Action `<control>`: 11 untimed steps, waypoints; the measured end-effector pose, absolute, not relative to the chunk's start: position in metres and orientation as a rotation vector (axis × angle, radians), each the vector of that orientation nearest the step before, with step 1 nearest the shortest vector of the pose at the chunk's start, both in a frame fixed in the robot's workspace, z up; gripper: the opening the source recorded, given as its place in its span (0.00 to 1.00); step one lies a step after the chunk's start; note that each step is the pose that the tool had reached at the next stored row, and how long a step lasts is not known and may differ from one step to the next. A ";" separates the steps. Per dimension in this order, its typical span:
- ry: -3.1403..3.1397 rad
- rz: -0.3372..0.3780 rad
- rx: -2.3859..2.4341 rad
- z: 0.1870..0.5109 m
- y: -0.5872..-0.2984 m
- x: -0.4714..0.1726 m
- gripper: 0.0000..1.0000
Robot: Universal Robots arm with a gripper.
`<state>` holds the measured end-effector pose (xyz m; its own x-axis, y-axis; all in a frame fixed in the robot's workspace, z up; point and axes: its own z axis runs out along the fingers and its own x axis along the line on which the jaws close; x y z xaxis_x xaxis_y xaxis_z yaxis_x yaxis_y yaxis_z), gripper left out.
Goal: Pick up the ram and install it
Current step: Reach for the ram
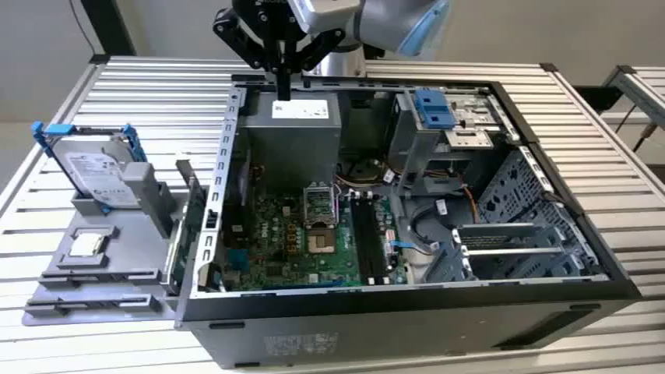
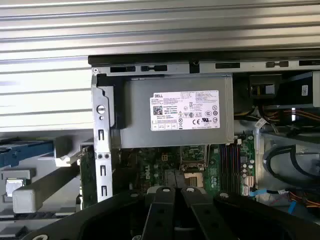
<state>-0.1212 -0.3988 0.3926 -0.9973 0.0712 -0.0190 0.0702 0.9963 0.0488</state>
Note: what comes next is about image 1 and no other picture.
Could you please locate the black RAM slot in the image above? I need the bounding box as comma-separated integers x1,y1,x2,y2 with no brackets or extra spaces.
361,190,395,286
351,190,380,286

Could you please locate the CPU socket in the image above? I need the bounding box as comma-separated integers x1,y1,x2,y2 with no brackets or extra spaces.
305,229,339,254

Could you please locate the black looped cable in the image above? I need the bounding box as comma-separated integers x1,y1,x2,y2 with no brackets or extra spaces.
408,201,455,255

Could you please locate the grey barred disk bay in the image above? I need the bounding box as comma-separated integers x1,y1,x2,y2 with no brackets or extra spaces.
423,221,607,284

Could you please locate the grey parts rack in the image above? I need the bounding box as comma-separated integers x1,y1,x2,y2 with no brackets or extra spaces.
20,161,220,326

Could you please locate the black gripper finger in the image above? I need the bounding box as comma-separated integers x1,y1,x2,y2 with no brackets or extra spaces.
284,33,347,101
211,9,285,101

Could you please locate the hard disk in blue carrier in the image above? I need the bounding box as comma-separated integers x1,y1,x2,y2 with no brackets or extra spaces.
29,121,149,215

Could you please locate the metal socket cover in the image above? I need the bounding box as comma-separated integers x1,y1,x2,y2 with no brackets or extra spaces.
303,185,337,230

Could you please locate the socket locking lever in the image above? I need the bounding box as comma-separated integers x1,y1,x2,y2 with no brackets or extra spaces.
333,182,345,229

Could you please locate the orange wire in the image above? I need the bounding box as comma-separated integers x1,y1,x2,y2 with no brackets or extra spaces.
463,185,483,226

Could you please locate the blue plastic bay latch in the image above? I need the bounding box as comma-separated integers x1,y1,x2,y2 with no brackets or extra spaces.
413,88,449,129

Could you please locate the blue expansion slot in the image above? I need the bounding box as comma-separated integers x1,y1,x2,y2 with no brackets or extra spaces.
261,277,361,291

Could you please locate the grey power supply unit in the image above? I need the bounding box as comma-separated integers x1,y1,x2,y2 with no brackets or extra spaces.
236,91,344,196

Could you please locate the black open PC case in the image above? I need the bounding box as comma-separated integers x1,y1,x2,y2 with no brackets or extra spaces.
173,73,644,369

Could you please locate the metal slat side table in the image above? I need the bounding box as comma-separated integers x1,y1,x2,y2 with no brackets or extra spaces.
601,65,665,129

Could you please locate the blue chipset heatsink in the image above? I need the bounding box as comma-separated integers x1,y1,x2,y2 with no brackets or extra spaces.
225,249,252,273

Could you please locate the coloured power wire bundle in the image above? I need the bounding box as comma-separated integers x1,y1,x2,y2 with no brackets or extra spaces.
335,155,401,187

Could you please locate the black frame post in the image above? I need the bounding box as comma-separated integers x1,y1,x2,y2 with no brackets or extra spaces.
77,0,137,65

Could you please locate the green graphics card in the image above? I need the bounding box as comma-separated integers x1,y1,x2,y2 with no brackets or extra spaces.
168,157,212,295

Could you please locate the green motherboard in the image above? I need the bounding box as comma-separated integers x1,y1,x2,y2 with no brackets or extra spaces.
223,190,412,291

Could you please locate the silver CPU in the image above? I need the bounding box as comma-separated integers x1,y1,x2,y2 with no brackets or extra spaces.
69,232,111,258

